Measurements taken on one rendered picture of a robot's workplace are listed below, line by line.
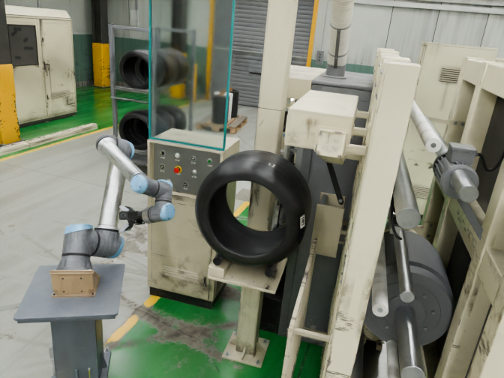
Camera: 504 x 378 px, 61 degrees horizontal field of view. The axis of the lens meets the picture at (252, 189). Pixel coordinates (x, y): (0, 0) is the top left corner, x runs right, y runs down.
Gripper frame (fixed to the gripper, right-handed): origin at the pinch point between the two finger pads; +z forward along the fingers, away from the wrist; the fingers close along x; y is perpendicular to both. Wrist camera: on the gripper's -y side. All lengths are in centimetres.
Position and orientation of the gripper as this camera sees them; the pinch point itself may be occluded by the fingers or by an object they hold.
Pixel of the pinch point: (117, 219)
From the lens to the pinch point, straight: 254.1
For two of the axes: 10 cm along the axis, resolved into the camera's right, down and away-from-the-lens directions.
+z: -8.7, 1.5, 4.7
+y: 4.9, 1.6, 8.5
